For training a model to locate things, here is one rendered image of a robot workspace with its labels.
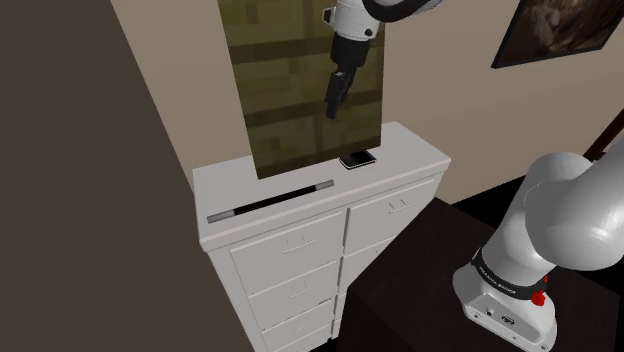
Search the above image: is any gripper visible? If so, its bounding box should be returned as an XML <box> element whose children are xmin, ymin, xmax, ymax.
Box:
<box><xmin>324</xmin><ymin>31</ymin><xmax>370</xmax><ymax>121</ymax></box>

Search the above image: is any olive green wooden board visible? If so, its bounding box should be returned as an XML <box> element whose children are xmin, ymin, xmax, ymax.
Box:
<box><xmin>216</xmin><ymin>0</ymin><xmax>386</xmax><ymax>180</ymax></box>

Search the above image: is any black smartphone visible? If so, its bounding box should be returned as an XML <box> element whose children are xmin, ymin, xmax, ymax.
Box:
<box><xmin>339</xmin><ymin>149</ymin><xmax>378</xmax><ymax>171</ymax></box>

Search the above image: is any black wand with grey ends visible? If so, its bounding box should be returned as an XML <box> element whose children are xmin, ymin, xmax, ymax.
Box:
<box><xmin>206</xmin><ymin>179</ymin><xmax>336</xmax><ymax>225</ymax></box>

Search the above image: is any white chest of drawers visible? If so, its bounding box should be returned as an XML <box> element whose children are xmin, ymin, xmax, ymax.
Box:
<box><xmin>191</xmin><ymin>120</ymin><xmax>452</xmax><ymax>352</ymax></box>

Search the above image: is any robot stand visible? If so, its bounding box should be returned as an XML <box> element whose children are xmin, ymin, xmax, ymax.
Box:
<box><xmin>335</xmin><ymin>196</ymin><xmax>624</xmax><ymax>352</ymax></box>

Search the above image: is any dark wooden furniture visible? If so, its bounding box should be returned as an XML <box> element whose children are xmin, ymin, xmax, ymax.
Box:
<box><xmin>582</xmin><ymin>108</ymin><xmax>624</xmax><ymax>162</ymax></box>

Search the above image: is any dark framed wall picture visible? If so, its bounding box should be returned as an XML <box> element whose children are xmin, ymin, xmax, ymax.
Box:
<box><xmin>490</xmin><ymin>0</ymin><xmax>624</xmax><ymax>70</ymax></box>

